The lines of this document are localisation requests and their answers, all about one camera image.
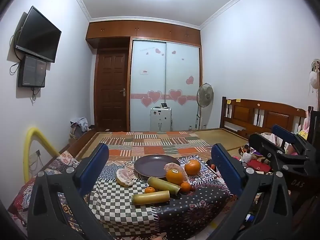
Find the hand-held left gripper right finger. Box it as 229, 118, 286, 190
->
211, 144, 294, 240

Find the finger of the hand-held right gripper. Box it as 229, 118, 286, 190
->
249, 132, 310, 167
272, 124, 312, 155

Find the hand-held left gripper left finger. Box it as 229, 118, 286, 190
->
27, 142, 113, 240

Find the plain large orange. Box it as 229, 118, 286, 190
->
185, 159, 201, 176

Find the peeled pomelo segment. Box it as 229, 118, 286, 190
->
164, 162, 181, 178
116, 168, 135, 187

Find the orange with sticker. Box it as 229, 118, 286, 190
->
166, 169, 184, 185

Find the dark purple plate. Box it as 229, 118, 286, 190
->
134, 155, 181, 179

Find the yellow corn cob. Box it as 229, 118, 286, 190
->
147, 176, 181, 196

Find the yellow bunny plush toy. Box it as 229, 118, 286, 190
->
297, 117, 311, 138

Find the wooden headboard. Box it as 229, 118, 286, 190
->
219, 96, 313, 141

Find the pile of clothes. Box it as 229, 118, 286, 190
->
70, 117, 90, 139

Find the patterned patchwork quilt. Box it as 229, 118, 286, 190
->
7, 152, 250, 240

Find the hanging white hat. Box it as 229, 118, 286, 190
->
308, 59, 320, 96

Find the striped patchwork blanket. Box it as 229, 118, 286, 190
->
99, 131, 212, 161

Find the yellow foam tube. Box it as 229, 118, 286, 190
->
23, 127, 61, 184

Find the brown wooden door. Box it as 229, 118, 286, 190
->
96, 51, 128, 132

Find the white appliance box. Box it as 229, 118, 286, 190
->
149, 107, 173, 132

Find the wooden wardrobe with heart stickers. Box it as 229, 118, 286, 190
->
86, 20, 202, 132

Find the wooden bed rail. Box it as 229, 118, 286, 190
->
58, 131, 97, 157

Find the standing pedestal fan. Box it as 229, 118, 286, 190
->
194, 83, 214, 131

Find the small wall-mounted monitor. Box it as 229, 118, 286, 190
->
17, 54, 47, 88

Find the black television cable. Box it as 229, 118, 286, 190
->
9, 29, 22, 73

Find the wall-mounted flat television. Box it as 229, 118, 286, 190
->
14, 6, 62, 63

